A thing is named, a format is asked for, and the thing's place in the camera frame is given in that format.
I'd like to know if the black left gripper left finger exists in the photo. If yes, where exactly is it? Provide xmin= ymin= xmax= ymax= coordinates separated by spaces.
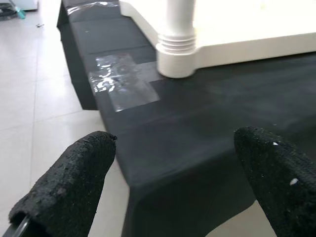
xmin=8 ymin=130 xmax=117 ymax=237

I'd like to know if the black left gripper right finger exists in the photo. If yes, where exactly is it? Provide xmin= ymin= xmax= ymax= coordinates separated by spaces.
xmin=233 ymin=126 xmax=316 ymax=237

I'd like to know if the white plastic table leg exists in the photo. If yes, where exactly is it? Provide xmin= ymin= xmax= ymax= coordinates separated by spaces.
xmin=157 ymin=0 xmax=198 ymax=54

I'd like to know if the white plastic children table top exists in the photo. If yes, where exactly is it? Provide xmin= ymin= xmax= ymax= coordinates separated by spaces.
xmin=119 ymin=0 xmax=316 ymax=79

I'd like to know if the black table cloth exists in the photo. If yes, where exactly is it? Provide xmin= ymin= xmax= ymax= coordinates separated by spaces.
xmin=56 ymin=0 xmax=316 ymax=237

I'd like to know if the clear tape cross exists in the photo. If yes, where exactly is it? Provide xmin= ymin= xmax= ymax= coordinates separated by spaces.
xmin=88 ymin=53 xmax=161 ymax=113

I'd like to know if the teal plastic brush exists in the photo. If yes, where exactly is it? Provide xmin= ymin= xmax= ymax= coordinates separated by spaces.
xmin=14 ymin=6 xmax=27 ymax=20

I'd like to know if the white appliance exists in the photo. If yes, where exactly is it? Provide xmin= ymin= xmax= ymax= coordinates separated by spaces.
xmin=11 ymin=0 xmax=40 ymax=12

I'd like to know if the black coiled floor cable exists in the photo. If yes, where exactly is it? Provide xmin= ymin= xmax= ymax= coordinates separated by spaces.
xmin=0 ymin=2 xmax=19 ymax=22

